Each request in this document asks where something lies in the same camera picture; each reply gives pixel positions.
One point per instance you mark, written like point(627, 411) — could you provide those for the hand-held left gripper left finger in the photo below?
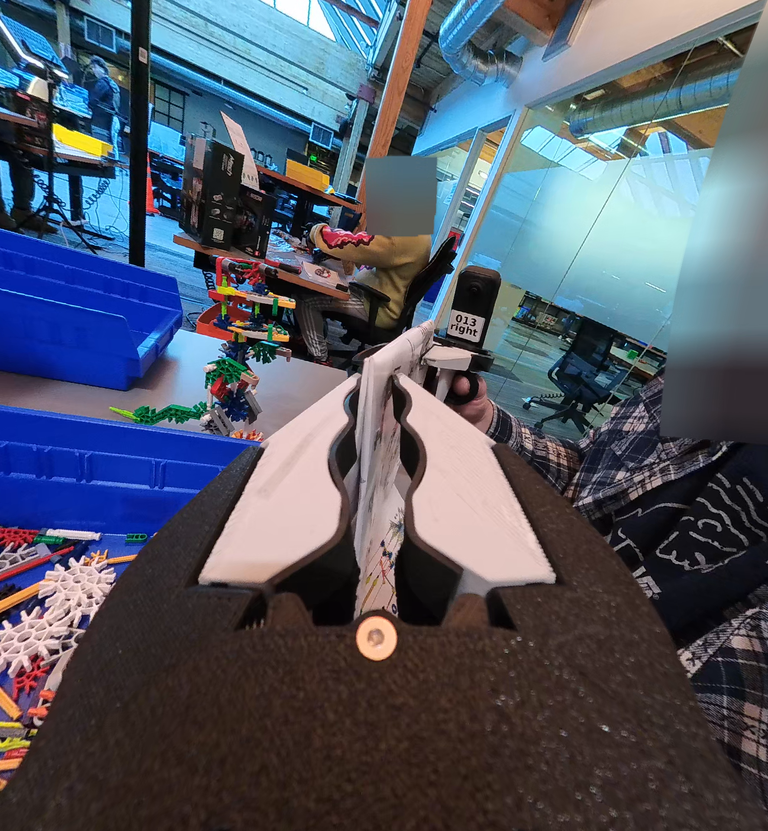
point(280, 493)

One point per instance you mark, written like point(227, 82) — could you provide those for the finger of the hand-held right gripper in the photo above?
point(446, 355)

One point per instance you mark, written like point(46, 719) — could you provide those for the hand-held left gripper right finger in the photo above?
point(475, 500)

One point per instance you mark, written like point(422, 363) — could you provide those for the white instruction booklet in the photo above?
point(381, 454)

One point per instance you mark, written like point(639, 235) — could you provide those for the person's right forearm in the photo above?
point(540, 454)

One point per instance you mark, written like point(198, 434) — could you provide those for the person's right hand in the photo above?
point(478, 409)

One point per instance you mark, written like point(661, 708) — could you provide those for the black office chair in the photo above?
point(585, 376)
point(433, 272)

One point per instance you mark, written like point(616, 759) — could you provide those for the printed booklet on desk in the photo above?
point(325, 274)

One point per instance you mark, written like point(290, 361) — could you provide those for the colourful construction toy model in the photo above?
point(241, 324)

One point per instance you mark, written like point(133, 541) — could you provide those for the blue bin with toy pieces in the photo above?
point(98, 461)

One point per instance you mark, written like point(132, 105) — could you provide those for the yellow plastic bin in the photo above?
point(82, 139)
point(307, 174)

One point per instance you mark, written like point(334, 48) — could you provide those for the small black cardboard box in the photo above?
point(257, 221)

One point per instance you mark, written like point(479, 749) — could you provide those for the pile of construction toy pieces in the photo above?
point(66, 597)

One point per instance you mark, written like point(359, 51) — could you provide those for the person's plaid shirt torso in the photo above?
point(715, 519)

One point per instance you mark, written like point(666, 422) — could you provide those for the wooden desk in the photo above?
point(228, 250)

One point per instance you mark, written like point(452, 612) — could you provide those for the tall black cardboard box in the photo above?
point(212, 188)

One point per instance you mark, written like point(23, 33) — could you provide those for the empty blue plastic bin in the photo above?
point(53, 305)

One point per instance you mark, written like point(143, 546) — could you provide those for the orange traffic cone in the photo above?
point(152, 191)

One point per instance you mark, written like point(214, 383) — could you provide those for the black metal pole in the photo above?
point(139, 130)

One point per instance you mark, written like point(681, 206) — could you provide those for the black tripod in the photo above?
point(53, 195)

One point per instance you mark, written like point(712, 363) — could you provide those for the light panel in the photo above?
point(27, 42)

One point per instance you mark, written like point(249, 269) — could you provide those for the wooden post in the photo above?
point(394, 91)

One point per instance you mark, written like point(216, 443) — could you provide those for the silver air duct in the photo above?
point(468, 45)
point(650, 104)

